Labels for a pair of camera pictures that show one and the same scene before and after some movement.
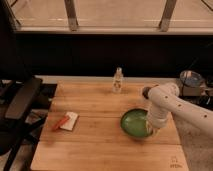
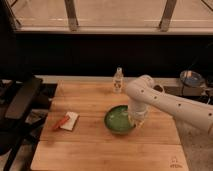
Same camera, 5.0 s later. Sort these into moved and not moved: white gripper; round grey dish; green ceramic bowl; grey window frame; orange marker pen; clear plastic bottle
Moved: white gripper; green ceramic bowl
Not moved: grey window frame; clear plastic bottle; orange marker pen; round grey dish
